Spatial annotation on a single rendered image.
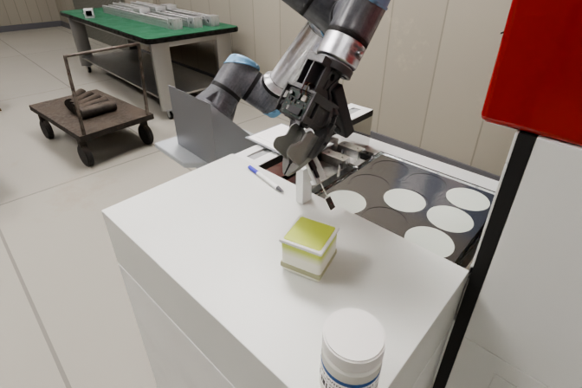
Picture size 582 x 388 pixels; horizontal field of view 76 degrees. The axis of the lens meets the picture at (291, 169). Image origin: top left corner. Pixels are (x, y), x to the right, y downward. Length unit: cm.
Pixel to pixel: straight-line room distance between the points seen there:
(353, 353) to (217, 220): 42
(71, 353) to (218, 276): 134
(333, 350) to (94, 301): 173
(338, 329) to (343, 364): 4
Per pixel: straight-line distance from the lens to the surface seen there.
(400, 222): 88
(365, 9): 66
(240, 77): 132
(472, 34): 274
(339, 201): 92
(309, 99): 60
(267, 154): 100
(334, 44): 64
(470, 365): 85
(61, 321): 207
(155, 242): 74
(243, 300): 61
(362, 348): 44
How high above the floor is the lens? 142
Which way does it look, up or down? 30 degrees down
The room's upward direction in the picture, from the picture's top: straight up
